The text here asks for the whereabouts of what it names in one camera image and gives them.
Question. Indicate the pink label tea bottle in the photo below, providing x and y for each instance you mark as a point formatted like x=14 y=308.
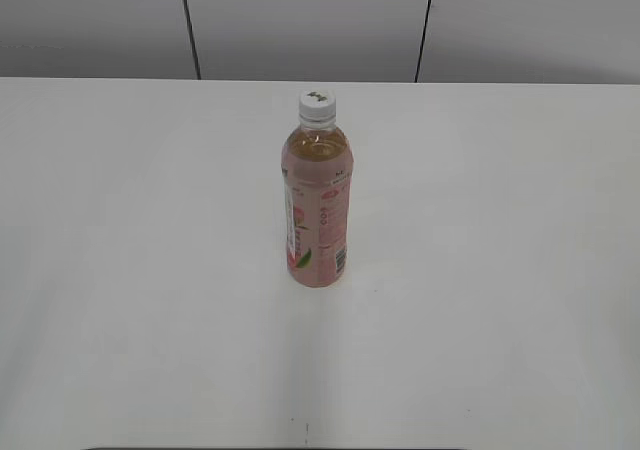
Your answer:
x=317 y=166

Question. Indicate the white bottle cap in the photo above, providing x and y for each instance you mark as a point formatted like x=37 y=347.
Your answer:
x=317 y=106

